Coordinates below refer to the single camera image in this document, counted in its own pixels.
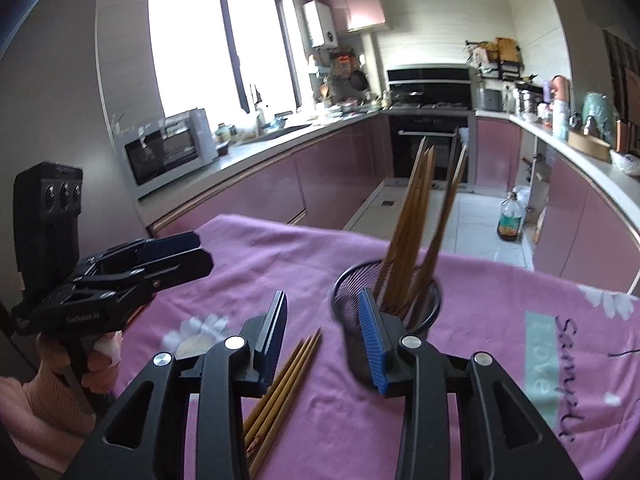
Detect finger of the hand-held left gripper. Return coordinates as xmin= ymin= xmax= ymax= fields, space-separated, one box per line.
xmin=70 ymin=248 xmax=215 ymax=311
xmin=77 ymin=231 xmax=202 ymax=276

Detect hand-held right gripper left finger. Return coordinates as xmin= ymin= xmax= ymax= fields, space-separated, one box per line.
xmin=62 ymin=290 xmax=289 ymax=480

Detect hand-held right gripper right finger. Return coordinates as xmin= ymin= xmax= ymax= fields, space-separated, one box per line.
xmin=358 ymin=288 xmax=583 ymax=480

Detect black mesh pen holder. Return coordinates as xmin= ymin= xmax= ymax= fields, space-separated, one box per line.
xmin=331 ymin=258 xmax=443 ymax=386

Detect bunch of wooden chopsticks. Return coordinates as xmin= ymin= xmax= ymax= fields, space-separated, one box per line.
xmin=375 ymin=135 xmax=468 ymax=321

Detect person's left hand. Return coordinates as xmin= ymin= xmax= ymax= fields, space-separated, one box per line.
xmin=35 ymin=330 xmax=124 ymax=396

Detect pink floral tablecloth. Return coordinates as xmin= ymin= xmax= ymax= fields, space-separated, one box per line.
xmin=112 ymin=214 xmax=640 ymax=480

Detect white countertop oven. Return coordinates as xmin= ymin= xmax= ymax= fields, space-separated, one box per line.
xmin=114 ymin=108 xmax=219 ymax=201

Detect long pink base cabinets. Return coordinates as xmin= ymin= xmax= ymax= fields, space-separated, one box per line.
xmin=147 ymin=112 xmax=393 ymax=238

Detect plastic oil bottle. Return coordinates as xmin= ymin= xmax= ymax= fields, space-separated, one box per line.
xmin=496 ymin=191 xmax=525 ymax=242

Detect black built-in oven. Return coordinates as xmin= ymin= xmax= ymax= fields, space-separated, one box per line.
xmin=389 ymin=112 xmax=471 ymax=192

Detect large kitchen window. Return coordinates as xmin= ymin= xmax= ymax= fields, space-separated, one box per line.
xmin=147 ymin=0 xmax=301 ymax=121

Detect narrow pink base cabinet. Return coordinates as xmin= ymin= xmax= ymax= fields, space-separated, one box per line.
xmin=475 ymin=117 xmax=523 ymax=191

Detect pink peninsula base cabinets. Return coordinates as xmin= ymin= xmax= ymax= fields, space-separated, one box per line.
xmin=530 ymin=155 xmax=640 ymax=293

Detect gas cooktop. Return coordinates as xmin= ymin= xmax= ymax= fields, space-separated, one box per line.
xmin=390 ymin=101 xmax=471 ymax=111

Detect white water heater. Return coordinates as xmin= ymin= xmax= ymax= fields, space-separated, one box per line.
xmin=302 ymin=0 xmax=339 ymax=51

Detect black range hood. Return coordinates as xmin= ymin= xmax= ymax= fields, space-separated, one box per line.
xmin=386 ymin=66 xmax=473 ymax=109

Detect grey rice cooker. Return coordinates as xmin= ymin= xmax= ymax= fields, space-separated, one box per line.
xmin=477 ymin=87 xmax=505 ymax=112

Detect steel stock pot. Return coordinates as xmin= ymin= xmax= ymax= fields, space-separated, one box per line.
xmin=515 ymin=87 xmax=543 ymax=113

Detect white canister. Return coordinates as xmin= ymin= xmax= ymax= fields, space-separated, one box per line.
xmin=552 ymin=100 xmax=571 ymax=141

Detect round bamboo steamer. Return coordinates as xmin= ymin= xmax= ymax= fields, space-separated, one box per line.
xmin=567 ymin=130 xmax=612 ymax=162

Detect white plastic bag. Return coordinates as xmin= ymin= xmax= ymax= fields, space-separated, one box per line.
xmin=610 ymin=151 xmax=640 ymax=177

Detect pink kettle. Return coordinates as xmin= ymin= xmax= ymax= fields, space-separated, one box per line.
xmin=550 ymin=75 xmax=573 ymax=103

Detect pink wall cabinet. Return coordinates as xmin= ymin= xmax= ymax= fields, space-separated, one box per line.
xmin=317 ymin=0 xmax=387 ymax=33

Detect black wall rack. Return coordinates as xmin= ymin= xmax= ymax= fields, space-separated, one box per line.
xmin=465 ymin=40 xmax=523 ymax=81

